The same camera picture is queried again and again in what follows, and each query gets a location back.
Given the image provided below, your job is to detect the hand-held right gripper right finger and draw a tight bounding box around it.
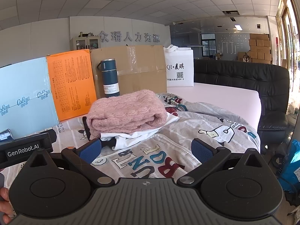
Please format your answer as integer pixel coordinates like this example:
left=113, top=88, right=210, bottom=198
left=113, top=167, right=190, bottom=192
left=177, top=138, right=268, bottom=188

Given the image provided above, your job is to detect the black smartphone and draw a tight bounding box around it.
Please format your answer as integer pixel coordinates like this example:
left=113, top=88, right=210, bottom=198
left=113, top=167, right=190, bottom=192
left=0, top=129, right=12, bottom=141

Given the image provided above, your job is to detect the white garment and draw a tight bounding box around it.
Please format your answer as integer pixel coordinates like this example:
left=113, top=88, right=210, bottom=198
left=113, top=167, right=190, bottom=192
left=100, top=112, right=180, bottom=151

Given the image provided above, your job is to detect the pink knit sweater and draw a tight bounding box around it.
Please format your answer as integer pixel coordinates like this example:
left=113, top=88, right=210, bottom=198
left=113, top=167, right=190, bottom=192
left=86, top=89, right=167, bottom=140

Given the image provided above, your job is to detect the white tote bag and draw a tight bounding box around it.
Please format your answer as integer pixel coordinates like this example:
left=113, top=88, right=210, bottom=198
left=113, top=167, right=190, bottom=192
left=163, top=44, right=194, bottom=88

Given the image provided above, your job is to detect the light blue foam board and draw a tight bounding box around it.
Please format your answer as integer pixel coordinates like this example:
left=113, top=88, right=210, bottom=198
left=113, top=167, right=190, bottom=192
left=0, top=57, right=59, bottom=137

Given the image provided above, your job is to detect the black garment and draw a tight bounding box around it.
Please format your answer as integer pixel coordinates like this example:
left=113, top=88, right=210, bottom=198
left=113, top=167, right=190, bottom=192
left=82, top=117, right=118, bottom=149

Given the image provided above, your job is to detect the black leather sofa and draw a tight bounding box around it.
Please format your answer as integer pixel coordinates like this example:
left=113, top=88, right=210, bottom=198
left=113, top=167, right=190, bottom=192
left=193, top=59, right=290, bottom=146

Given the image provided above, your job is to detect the stack of cardboard boxes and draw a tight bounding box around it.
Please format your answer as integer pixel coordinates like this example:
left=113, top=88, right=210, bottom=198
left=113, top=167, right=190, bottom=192
left=238, top=33, right=272, bottom=64

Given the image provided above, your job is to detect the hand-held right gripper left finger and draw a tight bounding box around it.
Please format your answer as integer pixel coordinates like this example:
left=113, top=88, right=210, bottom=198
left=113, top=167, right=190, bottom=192
left=25, top=138, right=115, bottom=188

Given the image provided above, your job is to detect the window frame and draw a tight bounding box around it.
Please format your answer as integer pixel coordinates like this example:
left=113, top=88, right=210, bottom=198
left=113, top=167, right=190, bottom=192
left=277, top=0, right=300, bottom=72

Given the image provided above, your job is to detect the grey glass-door cabinet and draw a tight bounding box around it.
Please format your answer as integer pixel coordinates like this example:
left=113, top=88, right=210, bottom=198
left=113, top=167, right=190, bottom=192
left=70, top=36, right=100, bottom=51

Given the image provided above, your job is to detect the orange printed board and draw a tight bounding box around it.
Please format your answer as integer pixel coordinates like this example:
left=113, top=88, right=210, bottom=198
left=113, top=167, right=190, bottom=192
left=46, top=49, right=97, bottom=122

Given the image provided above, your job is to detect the person's left hand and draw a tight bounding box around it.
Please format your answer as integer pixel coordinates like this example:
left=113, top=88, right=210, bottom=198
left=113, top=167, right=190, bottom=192
left=0, top=187, right=11, bottom=224

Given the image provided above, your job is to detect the blue plastic bag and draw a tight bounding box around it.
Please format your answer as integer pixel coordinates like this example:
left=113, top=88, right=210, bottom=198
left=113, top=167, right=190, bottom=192
left=278, top=139, right=300, bottom=191

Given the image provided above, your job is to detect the dark blue vacuum bottle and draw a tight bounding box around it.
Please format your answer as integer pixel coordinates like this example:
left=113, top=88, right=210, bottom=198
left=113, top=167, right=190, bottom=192
left=100, top=58, right=120, bottom=98

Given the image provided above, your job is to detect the pink foam mattress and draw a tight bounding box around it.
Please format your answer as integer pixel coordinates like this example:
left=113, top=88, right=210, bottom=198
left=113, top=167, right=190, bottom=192
left=167, top=82, right=262, bottom=132

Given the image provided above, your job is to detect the brown cardboard box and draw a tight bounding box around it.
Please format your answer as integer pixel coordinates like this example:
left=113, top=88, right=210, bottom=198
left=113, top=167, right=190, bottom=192
left=90, top=45, right=167, bottom=99

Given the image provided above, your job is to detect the printed blanket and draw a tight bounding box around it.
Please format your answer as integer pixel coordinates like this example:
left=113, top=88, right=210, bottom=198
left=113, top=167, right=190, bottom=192
left=0, top=91, right=260, bottom=188

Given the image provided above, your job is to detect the grey wall lettering sign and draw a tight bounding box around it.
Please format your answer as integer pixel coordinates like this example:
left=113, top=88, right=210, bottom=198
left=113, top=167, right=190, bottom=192
left=98, top=30, right=164, bottom=44

